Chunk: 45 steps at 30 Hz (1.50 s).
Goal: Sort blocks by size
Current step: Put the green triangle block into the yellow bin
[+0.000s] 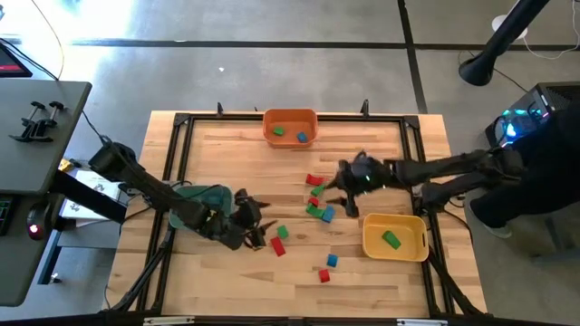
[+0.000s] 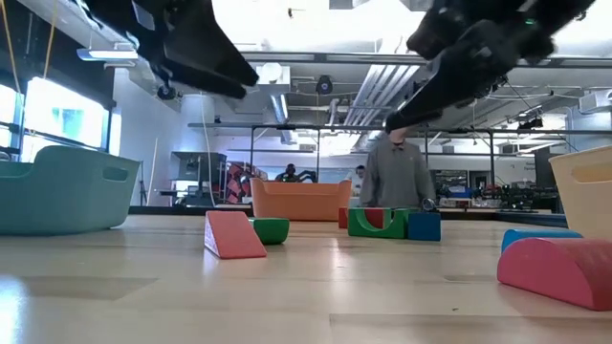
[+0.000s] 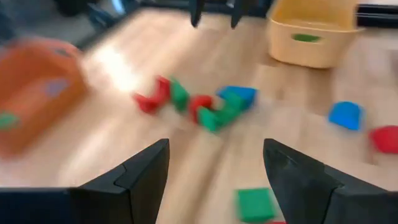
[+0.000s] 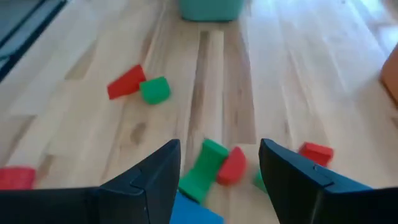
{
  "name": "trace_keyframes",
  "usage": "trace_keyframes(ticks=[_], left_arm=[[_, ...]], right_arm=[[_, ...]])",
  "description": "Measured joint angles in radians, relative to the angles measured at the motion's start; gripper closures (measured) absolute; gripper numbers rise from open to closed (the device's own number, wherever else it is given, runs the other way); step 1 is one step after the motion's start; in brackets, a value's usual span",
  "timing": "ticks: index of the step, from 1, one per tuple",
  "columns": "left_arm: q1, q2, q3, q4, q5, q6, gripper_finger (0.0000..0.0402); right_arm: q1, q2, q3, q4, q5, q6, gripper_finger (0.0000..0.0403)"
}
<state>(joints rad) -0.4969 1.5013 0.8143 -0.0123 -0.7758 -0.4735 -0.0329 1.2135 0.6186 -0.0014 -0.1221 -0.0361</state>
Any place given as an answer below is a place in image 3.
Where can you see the green rectangular block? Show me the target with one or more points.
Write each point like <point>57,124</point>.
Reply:
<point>179,96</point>

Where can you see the red wedge block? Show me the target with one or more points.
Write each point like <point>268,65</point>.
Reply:
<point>275,222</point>

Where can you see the green arch block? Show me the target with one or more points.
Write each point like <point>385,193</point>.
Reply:
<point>211,121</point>

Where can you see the red arch block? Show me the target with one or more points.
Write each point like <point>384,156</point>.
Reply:
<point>146,104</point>

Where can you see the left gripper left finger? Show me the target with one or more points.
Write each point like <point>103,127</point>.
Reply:
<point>140,186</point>

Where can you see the orange plastic bin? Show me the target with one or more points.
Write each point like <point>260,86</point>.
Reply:
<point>31,71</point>

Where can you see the blue cylinder block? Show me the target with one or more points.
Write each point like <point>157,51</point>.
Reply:
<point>345,115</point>

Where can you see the red half-cylinder block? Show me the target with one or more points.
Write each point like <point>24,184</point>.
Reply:
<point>385,140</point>

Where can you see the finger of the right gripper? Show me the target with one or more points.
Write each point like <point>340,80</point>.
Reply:
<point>238,12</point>
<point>196,12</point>

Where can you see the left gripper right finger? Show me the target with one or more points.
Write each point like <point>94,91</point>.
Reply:
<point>304,196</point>

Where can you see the yellow plastic bin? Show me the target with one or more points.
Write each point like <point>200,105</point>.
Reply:
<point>311,54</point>

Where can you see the red cylinder block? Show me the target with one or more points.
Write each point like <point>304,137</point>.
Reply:
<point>199,102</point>

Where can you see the blue cube block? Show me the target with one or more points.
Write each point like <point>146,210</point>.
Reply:
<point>239,93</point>

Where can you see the blue half-round block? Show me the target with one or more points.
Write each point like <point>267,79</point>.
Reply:
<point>56,87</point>

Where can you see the green half-round block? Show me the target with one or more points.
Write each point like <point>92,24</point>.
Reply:
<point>253,205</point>

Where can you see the black table frame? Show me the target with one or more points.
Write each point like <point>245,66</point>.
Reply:
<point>376,17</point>

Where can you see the small green block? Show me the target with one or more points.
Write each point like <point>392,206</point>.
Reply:
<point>7,121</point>

